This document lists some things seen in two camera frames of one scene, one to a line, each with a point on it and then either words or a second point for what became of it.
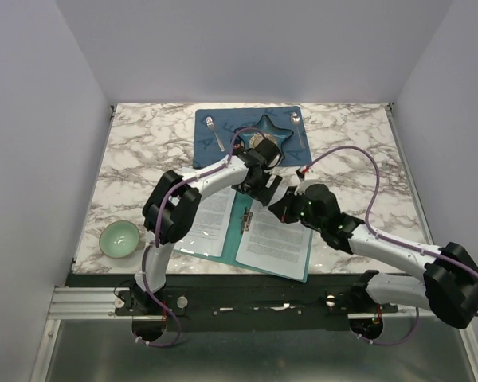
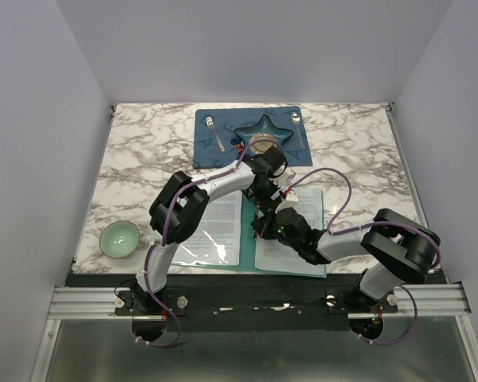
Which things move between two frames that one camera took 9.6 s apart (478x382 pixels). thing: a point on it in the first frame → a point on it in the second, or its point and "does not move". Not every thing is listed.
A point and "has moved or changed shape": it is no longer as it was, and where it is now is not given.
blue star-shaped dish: x=264 y=129 does not move
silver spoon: x=295 y=118 does not move
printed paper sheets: x=264 y=239 has moved or changed shape
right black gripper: x=282 y=208 → x=263 y=224
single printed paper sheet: x=207 y=235 has moved or changed shape
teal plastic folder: x=235 y=227 → x=247 y=263
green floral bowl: x=119 y=239 does not move
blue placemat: x=214 y=129 does not move
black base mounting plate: x=229 y=302 does not move
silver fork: x=209 y=120 does not move
